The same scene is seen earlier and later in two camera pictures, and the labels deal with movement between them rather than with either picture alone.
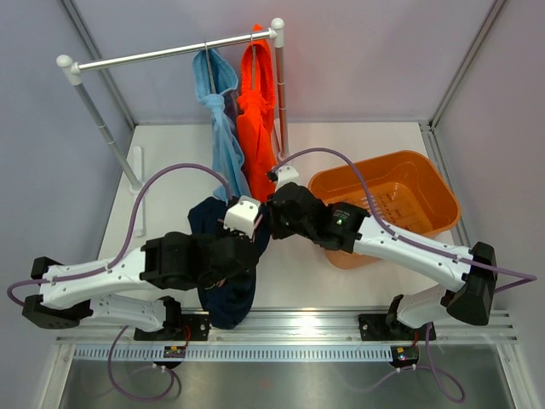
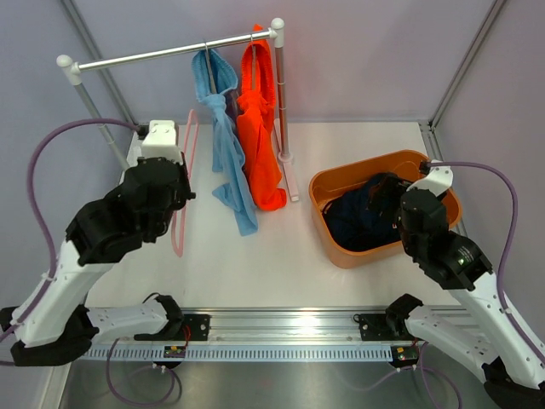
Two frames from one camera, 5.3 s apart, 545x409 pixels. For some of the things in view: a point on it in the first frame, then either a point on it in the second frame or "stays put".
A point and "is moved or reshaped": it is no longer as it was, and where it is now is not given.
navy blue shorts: (231, 303) is moved or reshaped
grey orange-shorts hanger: (254, 65) stays put
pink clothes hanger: (260, 219) to (174, 221)
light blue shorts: (214, 77) stays put
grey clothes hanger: (209, 69) stays put
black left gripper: (222, 234) to (185, 191)
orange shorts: (254, 111) stays put
